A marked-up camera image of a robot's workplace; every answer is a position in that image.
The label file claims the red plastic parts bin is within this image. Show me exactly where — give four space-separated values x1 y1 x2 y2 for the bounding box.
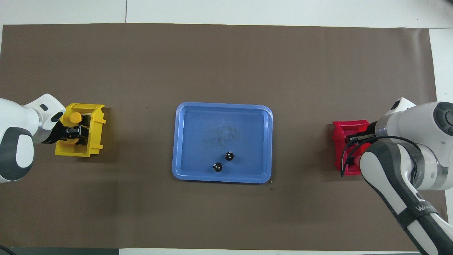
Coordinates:
332 120 372 176

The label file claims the brown paper table mat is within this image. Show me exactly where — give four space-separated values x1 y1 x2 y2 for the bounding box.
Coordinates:
0 23 450 251

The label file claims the blue plastic tray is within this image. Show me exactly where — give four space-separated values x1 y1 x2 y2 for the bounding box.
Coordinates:
172 102 273 184

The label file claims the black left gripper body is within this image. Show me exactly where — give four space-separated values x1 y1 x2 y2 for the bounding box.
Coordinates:
42 123 70 144

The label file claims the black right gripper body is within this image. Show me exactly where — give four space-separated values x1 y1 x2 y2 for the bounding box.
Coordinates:
366 121 378 142

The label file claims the yellow plastic parts bin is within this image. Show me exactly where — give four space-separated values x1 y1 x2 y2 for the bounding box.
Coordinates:
55 103 106 157

